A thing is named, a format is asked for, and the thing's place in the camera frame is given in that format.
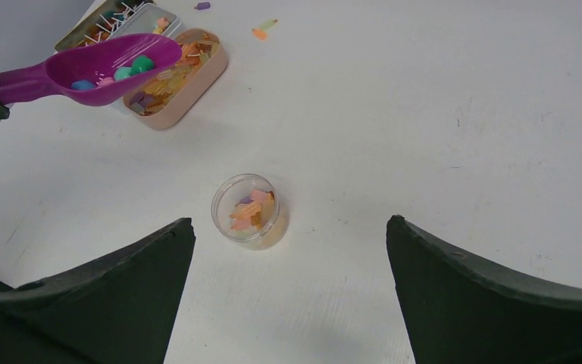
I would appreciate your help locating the pink gummy candy box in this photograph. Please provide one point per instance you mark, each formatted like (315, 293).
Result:
(161, 102)

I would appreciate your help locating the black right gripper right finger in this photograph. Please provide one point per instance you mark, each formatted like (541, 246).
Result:
(459, 307)

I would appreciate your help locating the clear plastic jar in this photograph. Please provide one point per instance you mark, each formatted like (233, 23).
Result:
(248, 210)

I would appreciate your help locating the yellow lollipop box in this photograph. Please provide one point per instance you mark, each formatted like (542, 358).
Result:
(100, 24)

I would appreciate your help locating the spilled orange green gummy candy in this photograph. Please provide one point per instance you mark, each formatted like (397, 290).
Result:
(261, 31)

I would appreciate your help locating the white star candy box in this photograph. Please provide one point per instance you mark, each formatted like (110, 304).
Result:
(145, 20)

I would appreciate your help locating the spilled purple gummy candy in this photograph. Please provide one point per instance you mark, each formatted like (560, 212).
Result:
(201, 6)

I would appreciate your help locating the magenta plastic scoop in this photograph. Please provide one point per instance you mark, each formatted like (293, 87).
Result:
(56, 75)

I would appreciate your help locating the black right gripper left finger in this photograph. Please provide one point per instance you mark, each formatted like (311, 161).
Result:
(118, 308)

